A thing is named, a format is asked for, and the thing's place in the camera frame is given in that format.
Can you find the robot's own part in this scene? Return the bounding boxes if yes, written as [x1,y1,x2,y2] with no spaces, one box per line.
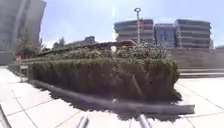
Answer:
[138,113,153,128]
[76,115,90,128]

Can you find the low brown-roofed building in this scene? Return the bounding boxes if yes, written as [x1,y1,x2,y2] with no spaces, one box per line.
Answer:
[64,35,138,52]

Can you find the grey banded building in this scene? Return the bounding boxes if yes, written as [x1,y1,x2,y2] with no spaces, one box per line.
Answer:
[113,18,155,45]
[174,18,213,50]

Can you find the grey concrete kerb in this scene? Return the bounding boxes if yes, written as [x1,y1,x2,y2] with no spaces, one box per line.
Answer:
[28,79,196,116]

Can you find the tree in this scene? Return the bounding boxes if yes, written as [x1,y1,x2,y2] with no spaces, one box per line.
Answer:
[15,33,44,60]

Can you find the pale stone slab plaza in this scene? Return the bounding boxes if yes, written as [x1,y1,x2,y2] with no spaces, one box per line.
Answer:
[0,66,224,128]

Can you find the grey lamp pole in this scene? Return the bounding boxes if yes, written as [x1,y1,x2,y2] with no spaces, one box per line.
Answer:
[133,7,142,46]

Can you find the tall grey building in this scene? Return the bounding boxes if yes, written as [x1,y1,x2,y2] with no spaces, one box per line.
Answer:
[0,0,47,66]

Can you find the green trimmed hedge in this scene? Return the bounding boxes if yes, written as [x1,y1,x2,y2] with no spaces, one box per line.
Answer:
[8,43,183,103]

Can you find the blue glass building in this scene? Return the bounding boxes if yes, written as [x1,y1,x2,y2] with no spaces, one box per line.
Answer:
[153,23,177,49]

